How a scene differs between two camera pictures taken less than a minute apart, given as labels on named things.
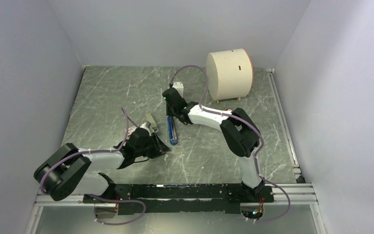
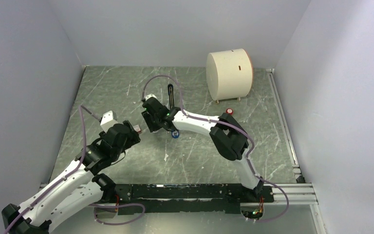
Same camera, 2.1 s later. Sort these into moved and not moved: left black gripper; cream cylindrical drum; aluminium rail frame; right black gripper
Moved: right black gripper; left black gripper
Not moved: aluminium rail frame; cream cylindrical drum
